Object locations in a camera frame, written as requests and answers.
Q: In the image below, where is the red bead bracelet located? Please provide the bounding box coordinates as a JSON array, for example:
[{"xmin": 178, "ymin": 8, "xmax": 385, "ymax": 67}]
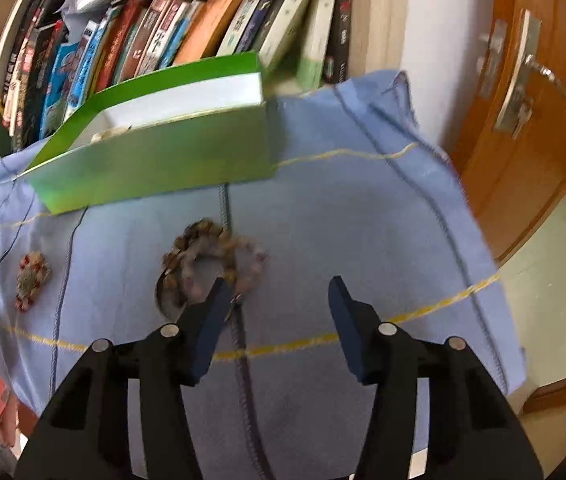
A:
[{"xmin": 14, "ymin": 250, "xmax": 53, "ymax": 313}]

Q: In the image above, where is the pink brown bead bracelet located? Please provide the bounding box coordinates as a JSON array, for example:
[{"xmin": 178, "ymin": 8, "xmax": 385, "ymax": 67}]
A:
[{"xmin": 155, "ymin": 216, "xmax": 270, "ymax": 322}]

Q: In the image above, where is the cream white watch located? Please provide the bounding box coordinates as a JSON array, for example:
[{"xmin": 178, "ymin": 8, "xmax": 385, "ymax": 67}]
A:
[{"xmin": 91, "ymin": 126, "xmax": 131, "ymax": 143}]

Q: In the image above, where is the white leaning book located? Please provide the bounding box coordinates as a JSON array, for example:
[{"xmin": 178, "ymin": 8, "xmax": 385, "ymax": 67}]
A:
[{"xmin": 0, "ymin": 0, "xmax": 31, "ymax": 99}]

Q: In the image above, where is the wooden bookshelf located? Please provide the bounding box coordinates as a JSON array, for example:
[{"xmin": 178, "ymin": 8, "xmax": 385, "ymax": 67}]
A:
[{"xmin": 0, "ymin": 0, "xmax": 412, "ymax": 162}]

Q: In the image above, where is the green cardboard box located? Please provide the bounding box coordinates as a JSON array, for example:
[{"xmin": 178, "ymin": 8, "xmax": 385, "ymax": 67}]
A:
[{"xmin": 21, "ymin": 52, "xmax": 274, "ymax": 214}]

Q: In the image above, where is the blue cloth with stripes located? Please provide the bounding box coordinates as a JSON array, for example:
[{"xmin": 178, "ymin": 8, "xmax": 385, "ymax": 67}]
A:
[{"xmin": 0, "ymin": 70, "xmax": 526, "ymax": 479}]

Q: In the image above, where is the orange book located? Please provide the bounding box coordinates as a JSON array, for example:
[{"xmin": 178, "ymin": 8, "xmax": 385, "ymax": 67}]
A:
[{"xmin": 172, "ymin": 0, "xmax": 243, "ymax": 66}]

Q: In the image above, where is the brown wooden door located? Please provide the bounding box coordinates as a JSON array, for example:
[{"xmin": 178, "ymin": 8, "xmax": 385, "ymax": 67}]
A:
[{"xmin": 451, "ymin": 0, "xmax": 566, "ymax": 263}]

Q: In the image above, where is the silver door handle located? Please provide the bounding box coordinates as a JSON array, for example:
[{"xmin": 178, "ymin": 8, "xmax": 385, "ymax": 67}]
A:
[{"xmin": 494, "ymin": 9, "xmax": 566, "ymax": 140}]

